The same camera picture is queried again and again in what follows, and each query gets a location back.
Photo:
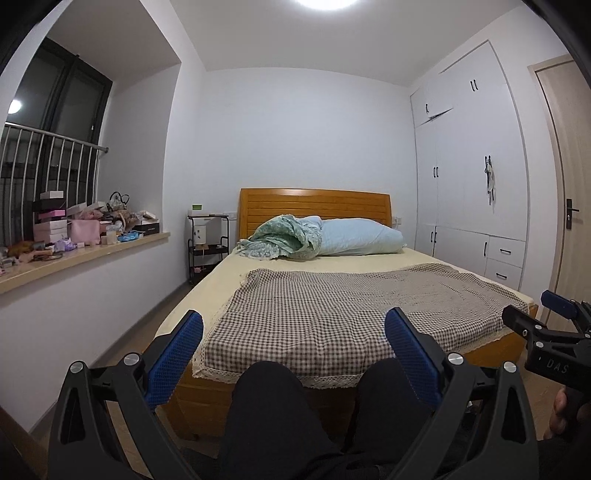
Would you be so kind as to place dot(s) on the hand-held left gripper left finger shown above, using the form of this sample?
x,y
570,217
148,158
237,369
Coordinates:
x,y
178,355

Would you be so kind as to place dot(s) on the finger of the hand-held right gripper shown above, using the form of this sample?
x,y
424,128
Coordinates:
x,y
524,323
558,301

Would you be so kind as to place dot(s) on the white wardrobe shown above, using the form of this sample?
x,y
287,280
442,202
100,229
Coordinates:
x,y
461,184

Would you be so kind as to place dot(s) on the brown plush toy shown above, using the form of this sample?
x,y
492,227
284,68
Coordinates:
x,y
21,249

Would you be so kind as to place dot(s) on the cream mattress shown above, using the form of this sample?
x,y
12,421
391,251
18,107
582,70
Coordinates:
x,y
217,277

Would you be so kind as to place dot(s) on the blue cloth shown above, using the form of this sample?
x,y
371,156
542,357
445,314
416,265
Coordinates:
x,y
128,237

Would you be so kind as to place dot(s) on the black flat box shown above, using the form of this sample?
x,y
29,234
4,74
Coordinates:
x,y
147,228

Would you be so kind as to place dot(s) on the black rolling cart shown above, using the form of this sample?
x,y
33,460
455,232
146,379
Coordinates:
x,y
208,251

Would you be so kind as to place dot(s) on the green floral quilt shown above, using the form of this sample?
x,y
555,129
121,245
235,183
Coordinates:
x,y
281,240

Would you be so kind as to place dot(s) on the person's right leg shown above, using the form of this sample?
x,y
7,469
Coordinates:
x,y
374,415

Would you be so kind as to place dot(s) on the light blue pillow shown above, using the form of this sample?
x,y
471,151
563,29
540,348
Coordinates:
x,y
360,237

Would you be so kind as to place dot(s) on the person's leg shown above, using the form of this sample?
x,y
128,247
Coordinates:
x,y
268,415
374,415

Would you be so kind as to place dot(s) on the metal window railing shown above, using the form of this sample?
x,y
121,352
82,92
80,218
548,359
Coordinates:
x,y
69,143

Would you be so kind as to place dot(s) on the wooden bed frame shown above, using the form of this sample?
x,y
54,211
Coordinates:
x,y
323,203

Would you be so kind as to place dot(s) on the pink pouch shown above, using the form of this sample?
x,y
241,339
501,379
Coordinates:
x,y
85,231

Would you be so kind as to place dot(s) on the person's right hand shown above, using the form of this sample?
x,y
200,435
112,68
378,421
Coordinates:
x,y
560,408

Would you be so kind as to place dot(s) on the dark window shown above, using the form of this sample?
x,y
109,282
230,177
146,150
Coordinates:
x,y
55,92

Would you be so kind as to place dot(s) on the person's right forearm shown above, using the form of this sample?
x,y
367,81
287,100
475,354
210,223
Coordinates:
x,y
568,461

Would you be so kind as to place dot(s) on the beige wooden door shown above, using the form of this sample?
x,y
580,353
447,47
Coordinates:
x,y
558,161

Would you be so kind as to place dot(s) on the white box with dark dots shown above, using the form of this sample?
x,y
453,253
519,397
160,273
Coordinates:
x,y
199,234

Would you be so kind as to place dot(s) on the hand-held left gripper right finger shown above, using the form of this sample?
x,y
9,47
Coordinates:
x,y
411,355

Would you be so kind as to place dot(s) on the ceiling light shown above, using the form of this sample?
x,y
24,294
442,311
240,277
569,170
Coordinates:
x,y
328,2

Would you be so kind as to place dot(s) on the person's left leg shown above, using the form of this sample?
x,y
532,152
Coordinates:
x,y
268,415

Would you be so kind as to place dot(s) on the checked blanket with lace trim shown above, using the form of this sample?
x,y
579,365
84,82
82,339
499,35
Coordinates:
x,y
346,314

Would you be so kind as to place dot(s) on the stack of white pink boxes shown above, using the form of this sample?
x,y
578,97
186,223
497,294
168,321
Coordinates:
x,y
51,228

